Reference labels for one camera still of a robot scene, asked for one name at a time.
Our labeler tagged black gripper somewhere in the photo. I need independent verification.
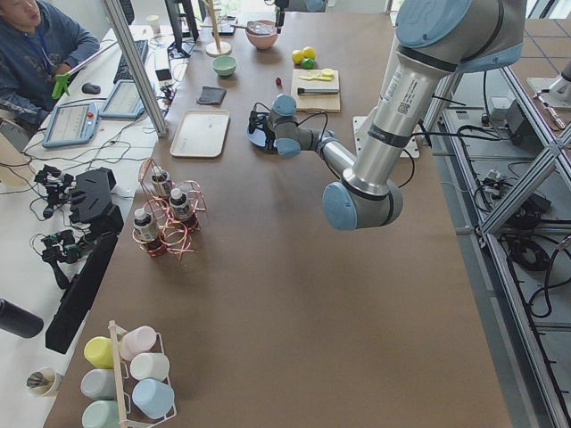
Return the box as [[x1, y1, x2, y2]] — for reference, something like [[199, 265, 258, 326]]
[[248, 9, 285, 138]]

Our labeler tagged blue plate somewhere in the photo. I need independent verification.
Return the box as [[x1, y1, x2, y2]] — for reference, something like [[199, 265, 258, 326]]
[[247, 123, 277, 154]]

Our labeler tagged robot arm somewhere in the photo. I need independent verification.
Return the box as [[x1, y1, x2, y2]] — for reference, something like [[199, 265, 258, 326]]
[[247, 0, 526, 231]]

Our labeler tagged pink bowl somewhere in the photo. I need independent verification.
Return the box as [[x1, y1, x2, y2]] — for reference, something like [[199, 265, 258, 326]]
[[245, 19, 278, 50]]

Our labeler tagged yellow lemon near bowl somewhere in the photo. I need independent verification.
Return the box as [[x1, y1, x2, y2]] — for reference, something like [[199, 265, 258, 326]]
[[291, 50, 305, 64]]

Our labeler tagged yellow lemon outer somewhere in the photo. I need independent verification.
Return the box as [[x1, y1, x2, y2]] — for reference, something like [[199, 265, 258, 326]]
[[302, 46, 317, 60]]

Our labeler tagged green lime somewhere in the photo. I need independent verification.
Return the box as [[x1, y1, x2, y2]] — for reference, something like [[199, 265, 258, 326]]
[[301, 58, 315, 70]]

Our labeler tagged wooden cup tree stand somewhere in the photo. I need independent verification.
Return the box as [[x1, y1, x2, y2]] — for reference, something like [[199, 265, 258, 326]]
[[202, 0, 232, 58]]

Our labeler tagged lemon half lower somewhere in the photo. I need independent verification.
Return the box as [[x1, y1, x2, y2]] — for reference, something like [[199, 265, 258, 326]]
[[321, 68, 335, 78]]

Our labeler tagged green bowl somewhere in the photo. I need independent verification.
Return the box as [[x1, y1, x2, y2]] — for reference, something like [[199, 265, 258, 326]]
[[211, 55, 237, 78]]

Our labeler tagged steel muddler black cap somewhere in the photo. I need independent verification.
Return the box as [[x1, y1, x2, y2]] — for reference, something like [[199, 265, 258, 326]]
[[296, 87, 340, 95]]

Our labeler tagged yellow plastic knife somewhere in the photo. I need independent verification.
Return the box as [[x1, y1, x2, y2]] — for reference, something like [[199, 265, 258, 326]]
[[298, 73, 334, 81]]

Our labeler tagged wooden cutting board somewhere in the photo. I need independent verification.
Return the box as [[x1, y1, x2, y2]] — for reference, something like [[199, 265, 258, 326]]
[[290, 69, 341, 112]]

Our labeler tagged grey folded cloth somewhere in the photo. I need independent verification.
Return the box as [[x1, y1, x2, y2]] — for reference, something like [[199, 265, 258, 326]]
[[196, 86, 227, 105]]

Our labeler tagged cream rabbit tray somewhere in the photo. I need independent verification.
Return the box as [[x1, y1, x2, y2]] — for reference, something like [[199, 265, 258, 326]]
[[170, 109, 230, 158]]

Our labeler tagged black keyboard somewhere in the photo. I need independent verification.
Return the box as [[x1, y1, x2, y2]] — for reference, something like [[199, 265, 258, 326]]
[[112, 39, 150, 86]]

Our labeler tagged blue teach pendant far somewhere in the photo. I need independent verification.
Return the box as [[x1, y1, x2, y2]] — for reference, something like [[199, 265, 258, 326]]
[[99, 79, 145, 120]]

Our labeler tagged blue teach pendant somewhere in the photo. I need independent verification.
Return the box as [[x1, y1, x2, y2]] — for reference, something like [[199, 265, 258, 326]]
[[42, 102, 98, 149], [99, 79, 145, 120]]

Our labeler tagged tea bottle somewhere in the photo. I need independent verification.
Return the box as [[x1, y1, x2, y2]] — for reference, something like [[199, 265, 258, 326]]
[[151, 166, 173, 198], [169, 187, 198, 231], [133, 208, 166, 257]]

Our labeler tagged black computer mouse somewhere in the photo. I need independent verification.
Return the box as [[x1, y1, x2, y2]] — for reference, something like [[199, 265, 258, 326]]
[[81, 83, 101, 95]]

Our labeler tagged blue teach pendant near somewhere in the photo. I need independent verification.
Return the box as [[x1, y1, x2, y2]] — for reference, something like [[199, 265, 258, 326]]
[[42, 102, 98, 149]]

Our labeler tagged seated person blue hoodie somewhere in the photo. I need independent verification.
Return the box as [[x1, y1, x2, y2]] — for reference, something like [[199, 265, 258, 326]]
[[1, 1, 100, 128]]

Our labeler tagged pink cup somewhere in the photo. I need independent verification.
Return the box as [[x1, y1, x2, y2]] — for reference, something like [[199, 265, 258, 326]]
[[119, 325, 156, 361]]

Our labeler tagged white cup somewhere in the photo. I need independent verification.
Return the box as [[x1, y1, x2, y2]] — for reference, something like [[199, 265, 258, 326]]
[[129, 352, 170, 382]]

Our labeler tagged yellow cup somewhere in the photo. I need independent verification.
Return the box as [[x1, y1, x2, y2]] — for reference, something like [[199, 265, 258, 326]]
[[84, 336, 114, 369]]

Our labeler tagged blue cup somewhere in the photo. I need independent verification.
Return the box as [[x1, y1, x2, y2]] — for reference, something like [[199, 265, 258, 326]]
[[131, 378, 175, 419]]

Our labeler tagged black thermos bottle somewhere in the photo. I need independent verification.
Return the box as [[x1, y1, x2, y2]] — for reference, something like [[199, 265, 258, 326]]
[[0, 299, 44, 339]]

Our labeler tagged grey cup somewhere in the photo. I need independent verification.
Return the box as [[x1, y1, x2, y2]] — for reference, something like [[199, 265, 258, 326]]
[[80, 368, 116, 400]]

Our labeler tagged mint cup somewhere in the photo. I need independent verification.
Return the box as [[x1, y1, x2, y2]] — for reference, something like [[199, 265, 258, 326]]
[[81, 400, 120, 428]]

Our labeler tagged paper cup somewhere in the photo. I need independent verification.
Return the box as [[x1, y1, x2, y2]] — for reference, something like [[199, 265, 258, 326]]
[[26, 367, 63, 397]]

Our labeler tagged aluminium frame post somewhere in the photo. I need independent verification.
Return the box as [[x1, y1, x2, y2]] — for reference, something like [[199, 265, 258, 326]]
[[102, 0, 168, 138]]

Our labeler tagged copper wire bottle rack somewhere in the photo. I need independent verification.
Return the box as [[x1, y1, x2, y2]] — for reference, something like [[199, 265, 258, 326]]
[[132, 158, 207, 259]]

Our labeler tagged white wire cup rack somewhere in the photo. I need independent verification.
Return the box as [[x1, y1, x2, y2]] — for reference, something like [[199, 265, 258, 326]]
[[108, 320, 178, 428]]

